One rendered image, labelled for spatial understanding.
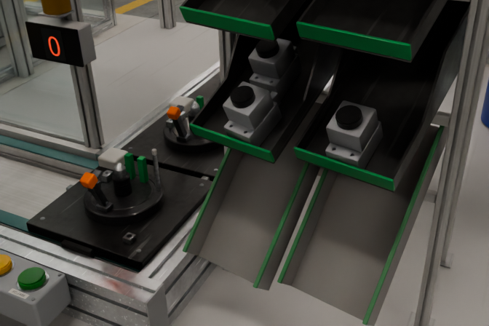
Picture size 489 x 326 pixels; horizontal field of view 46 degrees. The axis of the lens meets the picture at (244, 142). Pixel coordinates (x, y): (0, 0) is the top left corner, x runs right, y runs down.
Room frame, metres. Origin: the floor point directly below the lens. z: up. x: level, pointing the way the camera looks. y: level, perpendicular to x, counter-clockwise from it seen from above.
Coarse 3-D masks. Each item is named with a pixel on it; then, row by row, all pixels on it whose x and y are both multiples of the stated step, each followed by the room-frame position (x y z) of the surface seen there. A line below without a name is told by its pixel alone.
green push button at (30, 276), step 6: (24, 270) 0.66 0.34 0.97; (30, 270) 0.66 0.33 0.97; (36, 270) 0.66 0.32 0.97; (42, 270) 0.66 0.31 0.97; (18, 276) 0.65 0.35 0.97; (24, 276) 0.65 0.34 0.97; (30, 276) 0.65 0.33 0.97; (36, 276) 0.65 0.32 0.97; (42, 276) 0.65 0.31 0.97; (18, 282) 0.64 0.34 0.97; (24, 282) 0.64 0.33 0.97; (30, 282) 0.64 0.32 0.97; (36, 282) 0.64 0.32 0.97; (42, 282) 0.64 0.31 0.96; (24, 288) 0.63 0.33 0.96; (30, 288) 0.63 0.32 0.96
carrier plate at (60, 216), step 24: (96, 168) 0.95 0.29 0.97; (72, 192) 0.87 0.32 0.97; (168, 192) 0.86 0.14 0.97; (192, 192) 0.86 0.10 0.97; (48, 216) 0.80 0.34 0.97; (72, 216) 0.80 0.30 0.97; (168, 216) 0.79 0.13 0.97; (72, 240) 0.74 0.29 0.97; (96, 240) 0.73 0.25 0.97; (120, 240) 0.73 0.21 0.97; (144, 240) 0.73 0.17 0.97; (144, 264) 0.68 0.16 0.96
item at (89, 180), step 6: (84, 174) 0.77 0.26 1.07; (90, 174) 0.77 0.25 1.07; (96, 174) 0.79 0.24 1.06; (102, 174) 0.79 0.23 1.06; (84, 180) 0.76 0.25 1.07; (90, 180) 0.76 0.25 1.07; (96, 180) 0.77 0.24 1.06; (84, 186) 0.76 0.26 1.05; (90, 186) 0.76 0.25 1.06; (96, 186) 0.77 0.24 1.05; (96, 192) 0.77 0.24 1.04; (102, 192) 0.78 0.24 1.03; (96, 198) 0.78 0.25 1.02; (102, 198) 0.78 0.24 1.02; (102, 204) 0.78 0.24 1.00
